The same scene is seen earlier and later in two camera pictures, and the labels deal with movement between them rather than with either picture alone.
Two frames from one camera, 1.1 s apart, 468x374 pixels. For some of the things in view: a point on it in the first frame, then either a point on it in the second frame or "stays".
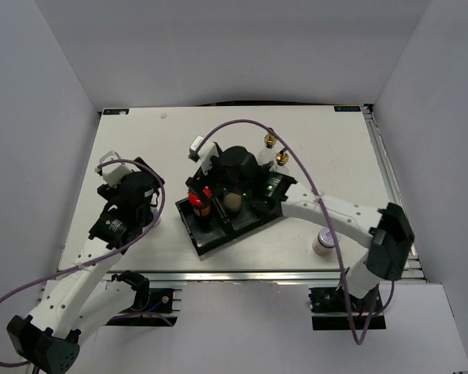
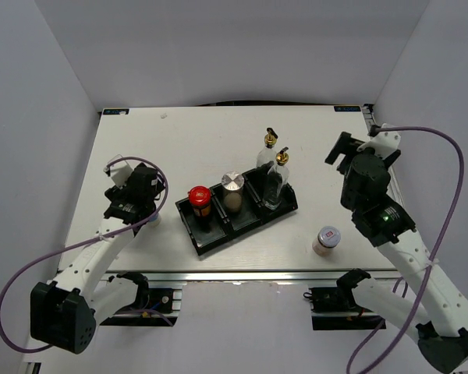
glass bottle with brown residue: [269, 153] stays
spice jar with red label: [323, 245] stays
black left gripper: [111, 194] stays
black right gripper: [200, 178] → [345, 146]
